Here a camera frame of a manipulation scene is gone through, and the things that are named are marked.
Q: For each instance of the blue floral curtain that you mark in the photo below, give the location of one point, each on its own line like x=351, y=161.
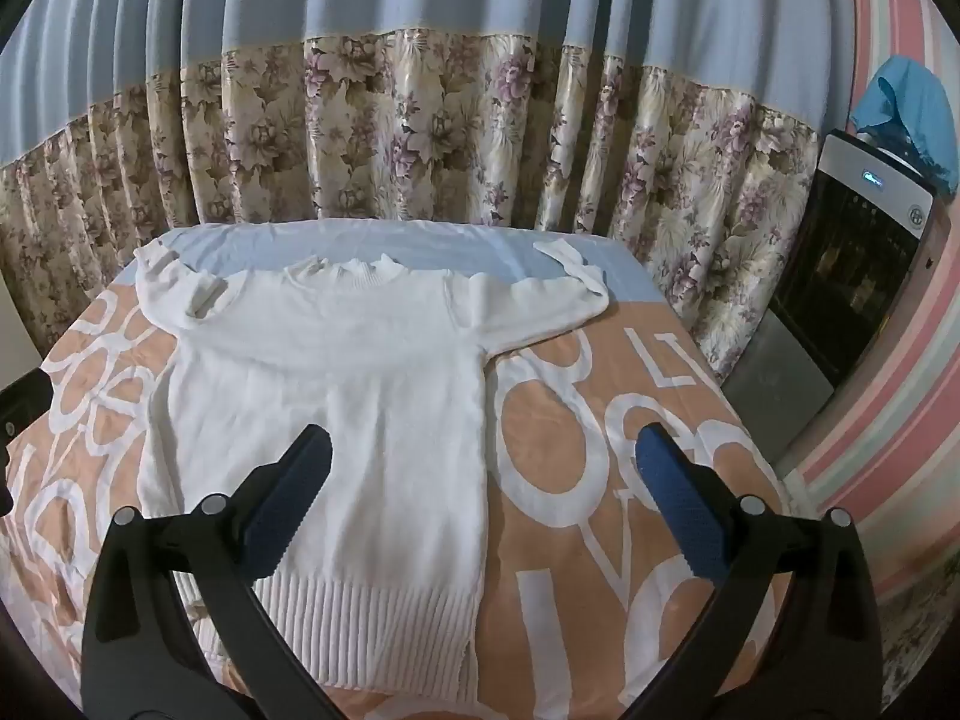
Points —
x=465, y=112

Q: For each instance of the blue cloth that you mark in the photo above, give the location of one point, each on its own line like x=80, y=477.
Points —
x=911, y=109

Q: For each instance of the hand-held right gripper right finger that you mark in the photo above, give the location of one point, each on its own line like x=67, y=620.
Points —
x=679, y=499

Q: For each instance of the white knit sweater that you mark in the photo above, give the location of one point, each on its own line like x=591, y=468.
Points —
x=337, y=360

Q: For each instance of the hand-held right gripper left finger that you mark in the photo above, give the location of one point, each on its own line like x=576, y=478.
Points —
x=289, y=491

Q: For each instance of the orange and blue printed bedsheet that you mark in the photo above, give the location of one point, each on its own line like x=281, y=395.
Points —
x=592, y=480

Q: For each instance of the white and black air cooler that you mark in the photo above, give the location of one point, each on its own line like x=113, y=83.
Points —
x=847, y=262

